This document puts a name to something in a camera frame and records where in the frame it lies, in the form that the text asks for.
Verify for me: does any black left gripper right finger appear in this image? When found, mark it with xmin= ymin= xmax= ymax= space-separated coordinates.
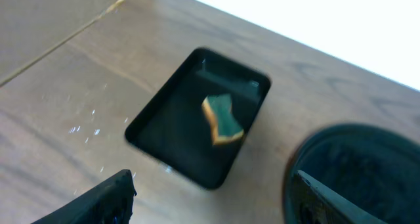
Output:
xmin=290 ymin=170 xmax=384 ymax=224

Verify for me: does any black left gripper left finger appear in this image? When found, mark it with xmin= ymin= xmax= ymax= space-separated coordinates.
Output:
xmin=34 ymin=169 xmax=137 ymax=224

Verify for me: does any yellow green scrub sponge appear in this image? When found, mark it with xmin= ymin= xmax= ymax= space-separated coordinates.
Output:
xmin=201 ymin=94 xmax=245 ymax=146

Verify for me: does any black round tray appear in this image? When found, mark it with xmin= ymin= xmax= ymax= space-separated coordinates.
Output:
xmin=282 ymin=123 xmax=419 ymax=223

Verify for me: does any black rectangular tray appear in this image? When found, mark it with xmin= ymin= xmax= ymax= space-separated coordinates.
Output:
xmin=125 ymin=47 xmax=271 ymax=190

